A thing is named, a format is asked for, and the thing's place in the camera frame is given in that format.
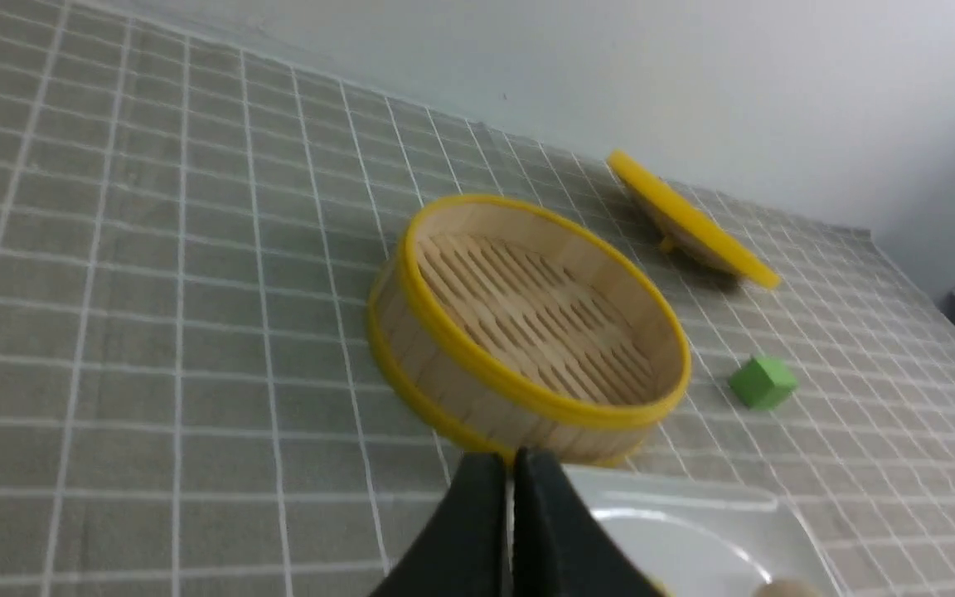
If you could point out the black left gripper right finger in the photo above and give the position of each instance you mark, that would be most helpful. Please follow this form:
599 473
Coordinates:
559 548

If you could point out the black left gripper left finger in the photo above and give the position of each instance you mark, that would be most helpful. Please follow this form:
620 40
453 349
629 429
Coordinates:
460 551

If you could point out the white square plate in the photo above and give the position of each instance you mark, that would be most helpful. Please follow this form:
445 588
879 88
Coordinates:
696 538

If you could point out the bamboo steamer basket yellow rim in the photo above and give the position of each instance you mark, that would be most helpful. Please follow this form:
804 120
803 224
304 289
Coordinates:
504 325

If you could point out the green cube block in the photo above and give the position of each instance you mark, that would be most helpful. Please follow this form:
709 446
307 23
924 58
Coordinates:
763 383

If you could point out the yellow rimmed bamboo steamer lid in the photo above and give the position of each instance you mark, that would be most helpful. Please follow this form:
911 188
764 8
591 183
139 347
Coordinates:
685 227

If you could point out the grey checked tablecloth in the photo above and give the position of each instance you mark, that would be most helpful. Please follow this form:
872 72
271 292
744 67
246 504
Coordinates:
188 404

